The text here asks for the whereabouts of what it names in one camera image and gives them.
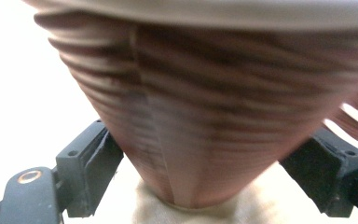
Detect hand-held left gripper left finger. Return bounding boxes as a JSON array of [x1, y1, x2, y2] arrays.
[[55, 119, 125, 218]]

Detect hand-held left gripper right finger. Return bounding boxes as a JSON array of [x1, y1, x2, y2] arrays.
[[279, 126, 358, 218]]

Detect brown ribbed paper cup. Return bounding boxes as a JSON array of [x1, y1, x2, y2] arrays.
[[21, 0, 358, 210]]

